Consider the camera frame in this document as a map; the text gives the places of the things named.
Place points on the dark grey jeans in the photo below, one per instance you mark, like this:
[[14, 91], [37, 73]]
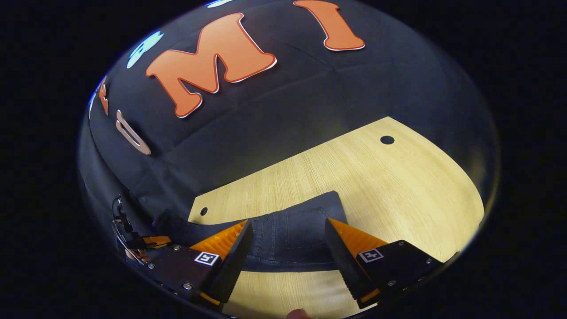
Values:
[[292, 239]]

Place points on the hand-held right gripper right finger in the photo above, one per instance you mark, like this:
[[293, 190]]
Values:
[[343, 266]]

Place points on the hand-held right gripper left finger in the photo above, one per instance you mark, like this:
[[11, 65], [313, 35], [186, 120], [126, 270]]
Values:
[[234, 266]]

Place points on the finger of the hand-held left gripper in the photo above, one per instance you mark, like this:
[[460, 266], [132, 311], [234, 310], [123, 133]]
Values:
[[156, 242]]

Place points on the black backdrop cloth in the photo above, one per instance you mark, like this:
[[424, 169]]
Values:
[[310, 97]]

